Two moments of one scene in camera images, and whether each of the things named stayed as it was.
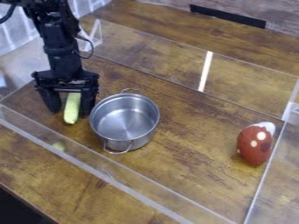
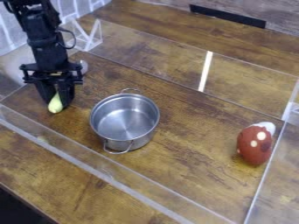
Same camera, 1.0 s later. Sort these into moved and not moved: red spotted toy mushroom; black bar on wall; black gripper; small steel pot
Moved: black gripper
Not moved: black bar on wall; small steel pot; red spotted toy mushroom
